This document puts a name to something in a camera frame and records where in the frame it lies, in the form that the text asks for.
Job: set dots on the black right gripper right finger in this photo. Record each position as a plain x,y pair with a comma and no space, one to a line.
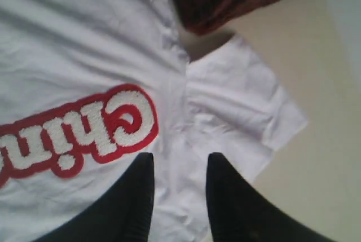
237,212

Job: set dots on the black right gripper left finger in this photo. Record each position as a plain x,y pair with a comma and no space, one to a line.
123,213

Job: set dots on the white t-shirt red lettering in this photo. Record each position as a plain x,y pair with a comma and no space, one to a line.
87,85

